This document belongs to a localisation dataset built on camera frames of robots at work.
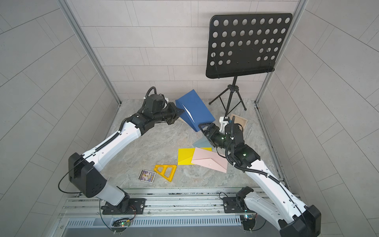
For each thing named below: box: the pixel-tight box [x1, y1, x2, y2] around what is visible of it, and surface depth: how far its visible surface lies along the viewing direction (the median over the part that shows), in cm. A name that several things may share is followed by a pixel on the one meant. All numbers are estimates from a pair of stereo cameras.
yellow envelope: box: [177, 147, 213, 166], surface depth 91 cm
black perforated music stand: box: [205, 13, 293, 117], surface depth 68 cm
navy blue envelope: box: [175, 89, 216, 132], surface depth 76 cm
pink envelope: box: [191, 147, 228, 174], surface depth 86 cm
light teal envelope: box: [192, 135, 213, 149], surface depth 96 cm
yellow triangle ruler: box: [153, 164, 177, 183], surface depth 84 cm
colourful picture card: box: [137, 169, 156, 184], surface depth 80 cm
